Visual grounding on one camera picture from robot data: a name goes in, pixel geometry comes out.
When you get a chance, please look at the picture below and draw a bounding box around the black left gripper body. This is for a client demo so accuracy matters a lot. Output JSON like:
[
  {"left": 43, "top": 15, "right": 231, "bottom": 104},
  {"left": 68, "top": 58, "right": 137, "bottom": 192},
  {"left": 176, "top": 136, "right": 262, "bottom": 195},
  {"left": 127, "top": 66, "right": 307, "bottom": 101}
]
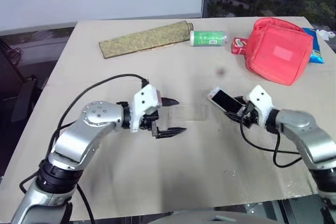
[{"left": 138, "top": 90, "right": 165, "bottom": 131}]

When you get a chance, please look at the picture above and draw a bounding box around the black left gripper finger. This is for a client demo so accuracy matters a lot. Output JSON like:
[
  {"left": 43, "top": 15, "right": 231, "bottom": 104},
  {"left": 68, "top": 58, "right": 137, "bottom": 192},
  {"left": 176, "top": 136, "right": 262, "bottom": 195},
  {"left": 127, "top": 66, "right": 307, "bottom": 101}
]
[
  {"left": 161, "top": 97, "right": 181, "bottom": 108},
  {"left": 151, "top": 121, "right": 188, "bottom": 140}
]

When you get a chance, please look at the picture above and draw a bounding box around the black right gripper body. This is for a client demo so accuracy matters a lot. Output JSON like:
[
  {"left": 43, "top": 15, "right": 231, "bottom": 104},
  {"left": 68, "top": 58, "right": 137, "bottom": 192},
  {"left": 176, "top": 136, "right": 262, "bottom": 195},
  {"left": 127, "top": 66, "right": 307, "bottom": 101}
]
[{"left": 239, "top": 102, "right": 264, "bottom": 128}]

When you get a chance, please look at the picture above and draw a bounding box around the white smartphone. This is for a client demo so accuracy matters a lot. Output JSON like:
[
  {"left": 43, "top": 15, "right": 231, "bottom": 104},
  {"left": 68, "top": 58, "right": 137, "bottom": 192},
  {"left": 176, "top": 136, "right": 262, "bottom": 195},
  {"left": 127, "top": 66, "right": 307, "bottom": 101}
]
[{"left": 207, "top": 86, "right": 247, "bottom": 116}]

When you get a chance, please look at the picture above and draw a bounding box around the clear plastic phone case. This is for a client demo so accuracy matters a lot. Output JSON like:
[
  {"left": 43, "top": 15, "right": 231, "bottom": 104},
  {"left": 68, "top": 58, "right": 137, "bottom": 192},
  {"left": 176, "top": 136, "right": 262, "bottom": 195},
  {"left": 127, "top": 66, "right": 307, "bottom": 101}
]
[{"left": 163, "top": 105, "right": 208, "bottom": 131}]

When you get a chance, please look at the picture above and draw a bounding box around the small red carton box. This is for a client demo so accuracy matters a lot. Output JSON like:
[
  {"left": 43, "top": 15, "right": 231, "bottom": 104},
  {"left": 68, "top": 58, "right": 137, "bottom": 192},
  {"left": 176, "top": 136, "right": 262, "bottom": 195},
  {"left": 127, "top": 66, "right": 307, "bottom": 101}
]
[{"left": 230, "top": 37, "right": 249, "bottom": 56}]

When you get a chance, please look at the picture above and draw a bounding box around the red fabric pouch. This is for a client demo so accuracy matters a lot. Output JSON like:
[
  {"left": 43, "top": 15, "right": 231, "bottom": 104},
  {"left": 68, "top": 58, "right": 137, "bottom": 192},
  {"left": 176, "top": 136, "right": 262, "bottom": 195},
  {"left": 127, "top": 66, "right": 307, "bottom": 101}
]
[{"left": 245, "top": 17, "right": 314, "bottom": 87}]

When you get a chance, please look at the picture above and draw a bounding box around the rolled green gold mat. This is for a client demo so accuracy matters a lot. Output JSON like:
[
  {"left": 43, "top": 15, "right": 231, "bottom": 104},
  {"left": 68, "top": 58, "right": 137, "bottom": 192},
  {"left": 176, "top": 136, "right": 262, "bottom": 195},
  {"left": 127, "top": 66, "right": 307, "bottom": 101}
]
[{"left": 98, "top": 19, "right": 194, "bottom": 60}]

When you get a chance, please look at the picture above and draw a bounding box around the green white cylindrical bottle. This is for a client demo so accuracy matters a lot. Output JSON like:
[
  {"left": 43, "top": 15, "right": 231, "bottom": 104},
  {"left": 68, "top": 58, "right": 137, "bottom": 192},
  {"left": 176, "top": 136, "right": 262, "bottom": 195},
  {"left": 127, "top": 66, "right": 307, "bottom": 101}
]
[{"left": 189, "top": 29, "right": 228, "bottom": 47}]

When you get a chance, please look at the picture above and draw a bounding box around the blue snack packet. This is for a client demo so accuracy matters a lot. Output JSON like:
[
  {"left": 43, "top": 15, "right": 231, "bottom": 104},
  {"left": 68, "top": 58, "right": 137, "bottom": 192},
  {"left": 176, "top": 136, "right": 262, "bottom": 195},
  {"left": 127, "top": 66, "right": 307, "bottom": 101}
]
[{"left": 301, "top": 27, "right": 325, "bottom": 65}]

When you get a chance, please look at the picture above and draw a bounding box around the small white plastic object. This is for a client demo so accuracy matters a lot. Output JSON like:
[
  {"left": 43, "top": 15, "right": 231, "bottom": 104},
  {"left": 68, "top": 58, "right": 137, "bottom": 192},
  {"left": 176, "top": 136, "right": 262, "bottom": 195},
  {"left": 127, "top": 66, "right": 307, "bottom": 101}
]
[{"left": 316, "top": 29, "right": 335, "bottom": 42}]

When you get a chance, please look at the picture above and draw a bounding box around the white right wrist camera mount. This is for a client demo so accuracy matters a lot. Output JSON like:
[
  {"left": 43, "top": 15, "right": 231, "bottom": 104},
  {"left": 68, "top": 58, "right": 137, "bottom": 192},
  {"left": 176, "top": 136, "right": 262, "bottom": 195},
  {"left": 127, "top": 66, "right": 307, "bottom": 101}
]
[{"left": 245, "top": 85, "right": 274, "bottom": 124}]

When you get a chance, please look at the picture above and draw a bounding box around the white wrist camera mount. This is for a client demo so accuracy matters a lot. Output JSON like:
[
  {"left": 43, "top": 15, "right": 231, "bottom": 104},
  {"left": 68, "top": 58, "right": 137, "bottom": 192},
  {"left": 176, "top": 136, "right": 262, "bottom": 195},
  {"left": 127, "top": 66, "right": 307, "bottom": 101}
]
[
  {"left": 130, "top": 84, "right": 162, "bottom": 133},
  {"left": 245, "top": 85, "right": 274, "bottom": 124}
]

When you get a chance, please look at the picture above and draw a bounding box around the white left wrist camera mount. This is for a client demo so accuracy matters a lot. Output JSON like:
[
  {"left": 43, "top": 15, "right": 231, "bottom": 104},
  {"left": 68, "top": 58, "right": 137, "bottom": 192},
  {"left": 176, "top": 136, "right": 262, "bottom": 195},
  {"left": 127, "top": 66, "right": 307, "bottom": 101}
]
[{"left": 130, "top": 84, "right": 162, "bottom": 133}]

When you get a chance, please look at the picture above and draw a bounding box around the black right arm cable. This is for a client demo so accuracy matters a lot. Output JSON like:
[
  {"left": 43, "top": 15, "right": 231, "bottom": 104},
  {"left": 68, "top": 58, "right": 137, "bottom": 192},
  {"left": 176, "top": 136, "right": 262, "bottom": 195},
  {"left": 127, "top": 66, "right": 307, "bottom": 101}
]
[{"left": 239, "top": 102, "right": 303, "bottom": 168}]

